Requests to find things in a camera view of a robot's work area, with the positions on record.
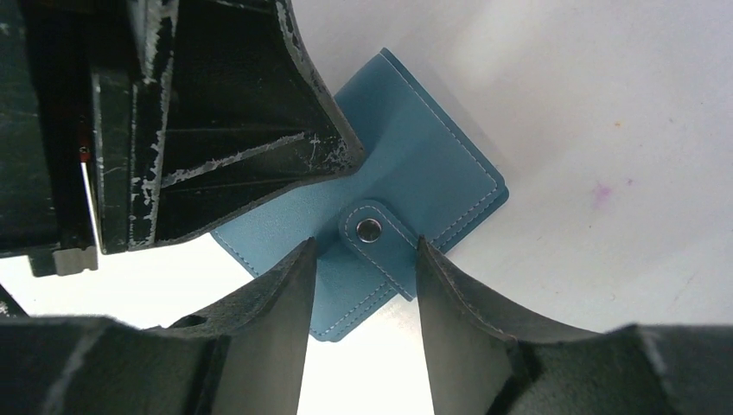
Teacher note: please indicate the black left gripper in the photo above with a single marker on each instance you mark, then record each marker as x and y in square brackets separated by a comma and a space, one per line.
[48, 49]

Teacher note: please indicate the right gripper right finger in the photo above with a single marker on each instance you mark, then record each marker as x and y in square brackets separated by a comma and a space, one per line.
[486, 354]

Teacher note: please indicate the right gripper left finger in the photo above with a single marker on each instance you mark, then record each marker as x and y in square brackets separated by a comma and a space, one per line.
[243, 354]

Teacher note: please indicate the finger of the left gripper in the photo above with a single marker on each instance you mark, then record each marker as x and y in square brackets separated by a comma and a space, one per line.
[201, 112]

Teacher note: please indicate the blue leather card holder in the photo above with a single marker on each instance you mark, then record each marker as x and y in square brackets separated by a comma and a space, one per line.
[422, 178]

